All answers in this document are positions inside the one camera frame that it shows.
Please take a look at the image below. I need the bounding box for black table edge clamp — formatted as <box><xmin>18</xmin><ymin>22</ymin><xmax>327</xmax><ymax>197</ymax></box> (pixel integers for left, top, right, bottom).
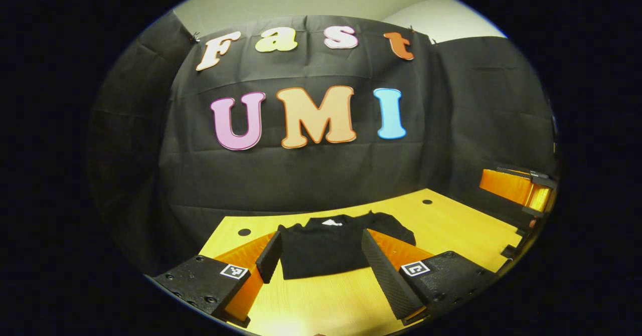
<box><xmin>502</xmin><ymin>228</ymin><xmax>528</xmax><ymax>259</ymax></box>

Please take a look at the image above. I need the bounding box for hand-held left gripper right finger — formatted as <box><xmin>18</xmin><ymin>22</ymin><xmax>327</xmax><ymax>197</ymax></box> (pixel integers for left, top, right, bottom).
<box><xmin>361</xmin><ymin>229</ymin><xmax>500</xmax><ymax>325</ymax></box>

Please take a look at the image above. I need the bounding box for black backdrop cloth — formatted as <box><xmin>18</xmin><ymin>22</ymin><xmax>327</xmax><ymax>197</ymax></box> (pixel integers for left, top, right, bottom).
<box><xmin>85</xmin><ymin>10</ymin><xmax>560</xmax><ymax>276</ymax></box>

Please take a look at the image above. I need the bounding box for black button shirt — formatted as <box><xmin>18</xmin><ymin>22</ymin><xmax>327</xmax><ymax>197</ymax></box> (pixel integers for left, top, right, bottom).
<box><xmin>277</xmin><ymin>211</ymin><xmax>417</xmax><ymax>280</ymax></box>

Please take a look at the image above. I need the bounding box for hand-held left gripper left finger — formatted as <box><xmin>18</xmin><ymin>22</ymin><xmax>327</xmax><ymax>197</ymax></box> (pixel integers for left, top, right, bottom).
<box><xmin>152</xmin><ymin>231</ymin><xmax>283</xmax><ymax>328</ymax></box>

